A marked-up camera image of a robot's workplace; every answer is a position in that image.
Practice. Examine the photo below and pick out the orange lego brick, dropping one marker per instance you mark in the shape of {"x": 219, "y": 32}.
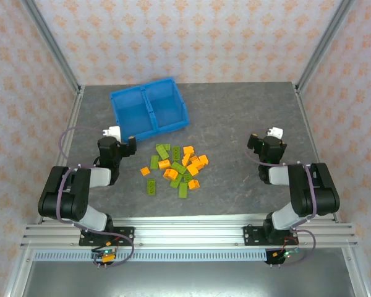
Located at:
{"x": 188, "y": 150}
{"x": 194, "y": 184}
{"x": 192, "y": 169}
{"x": 164, "y": 164}
{"x": 170, "y": 174}
{"x": 145, "y": 171}
{"x": 203, "y": 159}
{"x": 194, "y": 159}

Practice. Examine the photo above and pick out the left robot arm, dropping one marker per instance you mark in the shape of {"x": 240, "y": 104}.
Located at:
{"x": 77, "y": 188}

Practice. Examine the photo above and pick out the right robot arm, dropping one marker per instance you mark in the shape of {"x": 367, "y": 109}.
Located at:
{"x": 321, "y": 191}

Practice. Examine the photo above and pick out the blue plastic bin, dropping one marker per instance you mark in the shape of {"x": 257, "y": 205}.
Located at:
{"x": 167, "y": 102}
{"x": 130, "y": 108}

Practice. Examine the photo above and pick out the orange curved lego piece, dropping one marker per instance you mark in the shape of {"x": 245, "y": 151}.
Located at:
{"x": 186, "y": 159}

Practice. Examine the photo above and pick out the small square green lego brick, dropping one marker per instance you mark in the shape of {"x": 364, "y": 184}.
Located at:
{"x": 187, "y": 177}

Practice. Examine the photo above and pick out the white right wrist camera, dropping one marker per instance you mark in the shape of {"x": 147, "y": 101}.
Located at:
{"x": 276, "y": 132}

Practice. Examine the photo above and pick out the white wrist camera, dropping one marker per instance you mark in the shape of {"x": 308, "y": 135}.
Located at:
{"x": 115, "y": 131}
{"x": 276, "y": 132}

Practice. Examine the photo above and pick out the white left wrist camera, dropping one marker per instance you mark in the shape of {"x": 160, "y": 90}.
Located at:
{"x": 115, "y": 131}

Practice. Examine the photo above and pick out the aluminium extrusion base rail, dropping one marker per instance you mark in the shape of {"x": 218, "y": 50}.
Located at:
{"x": 188, "y": 232}

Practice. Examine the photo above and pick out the aluminium frame post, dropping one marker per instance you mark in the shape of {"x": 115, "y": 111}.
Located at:
{"x": 56, "y": 49}
{"x": 323, "y": 46}

